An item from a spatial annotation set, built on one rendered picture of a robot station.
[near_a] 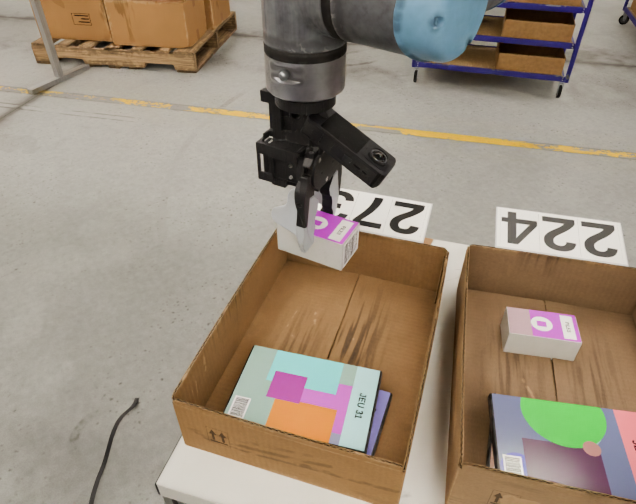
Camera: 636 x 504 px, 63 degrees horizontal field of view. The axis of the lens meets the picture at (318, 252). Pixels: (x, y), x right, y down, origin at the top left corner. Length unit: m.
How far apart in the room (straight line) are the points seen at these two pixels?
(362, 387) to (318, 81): 0.40
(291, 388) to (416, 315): 0.25
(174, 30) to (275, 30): 3.42
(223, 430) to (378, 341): 0.28
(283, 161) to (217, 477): 0.40
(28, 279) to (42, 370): 0.49
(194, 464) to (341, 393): 0.21
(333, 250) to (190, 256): 1.53
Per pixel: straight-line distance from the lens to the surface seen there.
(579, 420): 0.77
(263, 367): 0.75
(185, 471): 0.72
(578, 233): 0.93
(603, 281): 0.93
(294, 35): 0.56
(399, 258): 0.87
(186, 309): 1.96
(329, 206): 0.72
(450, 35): 0.49
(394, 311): 0.86
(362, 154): 0.61
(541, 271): 0.90
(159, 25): 4.01
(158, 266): 2.17
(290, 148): 0.63
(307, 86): 0.58
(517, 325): 0.82
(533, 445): 0.73
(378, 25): 0.50
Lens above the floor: 1.37
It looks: 40 degrees down
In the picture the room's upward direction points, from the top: straight up
